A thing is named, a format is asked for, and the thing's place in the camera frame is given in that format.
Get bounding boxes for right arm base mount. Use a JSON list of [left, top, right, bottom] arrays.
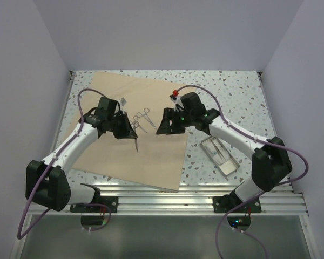
[[212, 194, 262, 213]]

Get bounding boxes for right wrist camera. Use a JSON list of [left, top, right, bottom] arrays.
[[170, 90, 182, 105]]

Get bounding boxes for beige cloth mat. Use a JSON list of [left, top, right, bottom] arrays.
[[73, 72, 187, 190]]

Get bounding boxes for aluminium rail frame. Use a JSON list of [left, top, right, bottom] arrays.
[[9, 70, 321, 259]]

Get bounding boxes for steel tweezers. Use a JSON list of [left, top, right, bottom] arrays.
[[210, 139, 227, 164]]

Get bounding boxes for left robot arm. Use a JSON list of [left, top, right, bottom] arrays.
[[25, 97, 138, 212]]

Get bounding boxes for steel forceps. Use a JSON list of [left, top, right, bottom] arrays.
[[136, 107, 156, 129], [132, 115, 148, 133]]

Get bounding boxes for metal instrument tray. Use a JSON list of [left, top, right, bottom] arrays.
[[200, 136, 240, 176]]

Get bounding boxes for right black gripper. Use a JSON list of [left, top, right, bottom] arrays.
[[157, 107, 195, 135]]

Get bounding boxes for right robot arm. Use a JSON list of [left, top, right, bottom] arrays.
[[156, 92, 292, 212]]

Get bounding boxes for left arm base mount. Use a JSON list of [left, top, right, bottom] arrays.
[[70, 196, 119, 213]]

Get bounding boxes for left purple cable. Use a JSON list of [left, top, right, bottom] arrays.
[[16, 88, 111, 240]]

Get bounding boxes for steel scissors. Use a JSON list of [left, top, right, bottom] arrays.
[[131, 121, 139, 153]]

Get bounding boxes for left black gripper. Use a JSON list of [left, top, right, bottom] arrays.
[[107, 111, 137, 139]]

